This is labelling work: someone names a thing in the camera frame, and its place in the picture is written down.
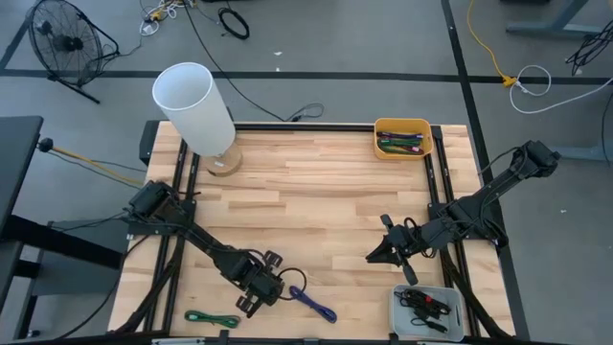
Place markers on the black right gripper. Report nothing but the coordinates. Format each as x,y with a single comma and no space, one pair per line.
411,275

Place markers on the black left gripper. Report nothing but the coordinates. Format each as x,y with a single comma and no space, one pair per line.
263,287

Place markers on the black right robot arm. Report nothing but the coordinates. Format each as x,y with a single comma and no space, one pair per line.
498,191

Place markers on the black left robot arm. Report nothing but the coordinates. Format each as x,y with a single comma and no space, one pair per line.
201,237

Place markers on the grey plastic bin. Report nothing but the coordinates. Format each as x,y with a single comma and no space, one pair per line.
400,326

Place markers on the yellow plastic bin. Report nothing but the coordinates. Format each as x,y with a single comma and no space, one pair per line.
380,154

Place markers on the black corner panel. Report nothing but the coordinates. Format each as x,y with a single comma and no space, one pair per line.
148,141

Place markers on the white lamp with wooden base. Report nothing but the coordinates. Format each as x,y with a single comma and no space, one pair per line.
191,110

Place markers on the grey desk foot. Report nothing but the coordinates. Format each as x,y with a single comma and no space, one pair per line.
584,153

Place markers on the black desk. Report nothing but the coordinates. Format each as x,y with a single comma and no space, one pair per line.
16,158

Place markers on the grey desk leg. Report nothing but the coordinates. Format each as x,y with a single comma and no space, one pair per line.
551,29

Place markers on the black floor fan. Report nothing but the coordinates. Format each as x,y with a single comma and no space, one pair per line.
67,44

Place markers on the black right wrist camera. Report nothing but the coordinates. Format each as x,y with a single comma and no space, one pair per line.
404,235

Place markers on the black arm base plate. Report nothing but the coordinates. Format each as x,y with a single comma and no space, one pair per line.
143,227
433,211

